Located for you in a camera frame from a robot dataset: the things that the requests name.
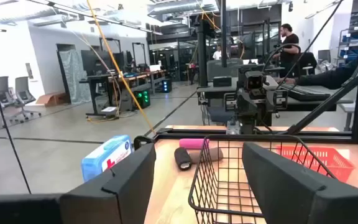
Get pink bandage roll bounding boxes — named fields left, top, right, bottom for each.
left=178, top=138, right=210, bottom=150

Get plastic covered black panel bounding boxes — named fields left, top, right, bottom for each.
left=57, top=49, right=92, bottom=105

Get orange plastic slotted basket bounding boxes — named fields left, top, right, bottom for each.
left=275, top=145, right=356, bottom=184

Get computer tower green lights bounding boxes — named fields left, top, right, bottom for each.
left=133, top=88, right=151, bottom=110

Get black building column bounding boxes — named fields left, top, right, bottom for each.
left=196, top=18, right=209, bottom=88

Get black bandage roll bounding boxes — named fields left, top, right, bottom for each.
left=174, top=147, right=193, bottom=171

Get black aluminium table frame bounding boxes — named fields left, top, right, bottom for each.
left=134, top=0, right=358, bottom=156

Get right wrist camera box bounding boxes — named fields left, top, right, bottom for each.
left=246, top=70, right=265, bottom=91

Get computer tower blue lights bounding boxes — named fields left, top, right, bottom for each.
left=162, top=78, right=173, bottom=93

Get black wire basket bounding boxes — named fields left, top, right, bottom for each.
left=188, top=134, right=338, bottom=224

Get brown cardboard box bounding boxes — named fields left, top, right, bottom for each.
left=35, top=91, right=68, bottom=108

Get yellow hanging cable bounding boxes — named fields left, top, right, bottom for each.
left=85, top=0, right=157, bottom=134

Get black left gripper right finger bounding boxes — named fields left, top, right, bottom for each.
left=242, top=142, right=358, bottom=224

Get blue first aid kit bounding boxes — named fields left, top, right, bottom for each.
left=81, top=134, right=133, bottom=183

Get wooden top black desk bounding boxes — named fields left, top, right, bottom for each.
left=79, top=70, right=167, bottom=118

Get black keyboard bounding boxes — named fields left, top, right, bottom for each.
left=286, top=83, right=332, bottom=102

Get grey office chair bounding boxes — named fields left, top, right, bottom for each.
left=11, top=76, right=43, bottom=121
left=0, top=76, right=16, bottom=128

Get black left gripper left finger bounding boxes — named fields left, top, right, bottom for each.
left=59, top=142, right=157, bottom=224

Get person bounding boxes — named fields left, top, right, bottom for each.
left=272, top=23, right=301, bottom=78
left=212, top=45, right=223, bottom=60
left=277, top=63, right=358, bottom=90

